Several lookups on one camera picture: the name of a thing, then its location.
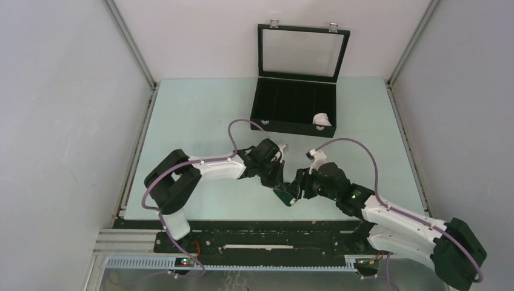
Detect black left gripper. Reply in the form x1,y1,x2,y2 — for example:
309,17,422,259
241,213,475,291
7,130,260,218
257,159,284,192

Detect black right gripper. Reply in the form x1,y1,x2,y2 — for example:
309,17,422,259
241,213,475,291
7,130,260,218
284,166,338,202

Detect green snowman sock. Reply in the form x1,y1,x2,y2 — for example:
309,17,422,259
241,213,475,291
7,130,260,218
273,189,296,207

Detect white sock with black stripes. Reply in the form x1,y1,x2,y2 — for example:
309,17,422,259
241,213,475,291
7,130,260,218
312,113,332,127

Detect black display case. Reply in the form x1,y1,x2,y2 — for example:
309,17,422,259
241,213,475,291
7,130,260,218
250,19,351,138

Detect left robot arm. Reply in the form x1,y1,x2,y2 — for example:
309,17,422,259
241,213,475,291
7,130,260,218
144,138,287,253

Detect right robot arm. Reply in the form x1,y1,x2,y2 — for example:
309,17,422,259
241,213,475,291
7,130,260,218
284,162,487,290

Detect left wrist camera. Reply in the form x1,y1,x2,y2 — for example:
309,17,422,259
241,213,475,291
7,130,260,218
274,144,289,162

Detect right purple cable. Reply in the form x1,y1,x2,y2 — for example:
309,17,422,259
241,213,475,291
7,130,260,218
317,138,485,291

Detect purple cable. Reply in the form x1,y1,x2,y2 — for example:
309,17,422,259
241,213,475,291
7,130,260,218
317,138,485,291
141,118,268,278

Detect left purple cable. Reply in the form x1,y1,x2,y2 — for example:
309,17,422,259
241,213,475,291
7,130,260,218
141,118,268,278

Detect left aluminium frame post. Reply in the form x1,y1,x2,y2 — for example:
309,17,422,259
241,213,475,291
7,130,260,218
102,0,158,90

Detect aluminium frame post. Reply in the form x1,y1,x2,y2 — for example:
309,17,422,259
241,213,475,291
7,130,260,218
387,0,442,88
102,0,158,90

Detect right aluminium frame post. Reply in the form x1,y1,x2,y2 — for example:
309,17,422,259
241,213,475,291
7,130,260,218
387,0,442,88

